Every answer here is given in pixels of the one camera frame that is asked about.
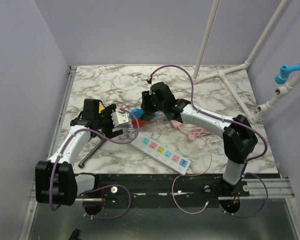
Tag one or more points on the pink flat adapter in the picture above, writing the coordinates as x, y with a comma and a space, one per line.
176, 124

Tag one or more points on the pink round plug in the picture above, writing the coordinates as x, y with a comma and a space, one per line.
191, 137

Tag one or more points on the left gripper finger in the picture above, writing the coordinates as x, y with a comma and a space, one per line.
110, 133
107, 111

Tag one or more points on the aluminium extrusion rail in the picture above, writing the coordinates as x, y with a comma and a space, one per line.
254, 189

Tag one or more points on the white pvc pipe frame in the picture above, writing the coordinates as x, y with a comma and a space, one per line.
236, 29

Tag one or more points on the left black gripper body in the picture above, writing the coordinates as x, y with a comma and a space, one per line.
105, 121

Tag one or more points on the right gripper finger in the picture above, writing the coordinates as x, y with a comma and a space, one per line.
146, 102
154, 112

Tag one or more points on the blue cube socket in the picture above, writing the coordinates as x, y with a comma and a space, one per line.
137, 112

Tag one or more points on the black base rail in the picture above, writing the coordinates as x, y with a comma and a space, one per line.
136, 190

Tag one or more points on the blue pipe fitting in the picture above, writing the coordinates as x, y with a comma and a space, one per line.
285, 72

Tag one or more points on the dark metal t-handle key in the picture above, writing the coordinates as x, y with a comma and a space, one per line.
82, 163

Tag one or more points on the yellow cube socket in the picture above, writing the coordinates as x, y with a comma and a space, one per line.
101, 108

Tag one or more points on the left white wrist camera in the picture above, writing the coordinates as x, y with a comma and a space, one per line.
119, 118

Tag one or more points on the dark green cube socket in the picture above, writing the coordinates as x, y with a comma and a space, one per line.
148, 116

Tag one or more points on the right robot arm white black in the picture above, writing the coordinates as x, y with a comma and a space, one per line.
239, 139

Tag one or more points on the red cube socket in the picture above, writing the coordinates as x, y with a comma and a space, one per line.
138, 122

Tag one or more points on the white power strip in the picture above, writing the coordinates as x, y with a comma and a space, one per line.
161, 154

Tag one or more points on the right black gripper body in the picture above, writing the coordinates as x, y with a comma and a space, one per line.
161, 107

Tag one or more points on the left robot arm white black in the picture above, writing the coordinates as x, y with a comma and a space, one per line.
65, 155

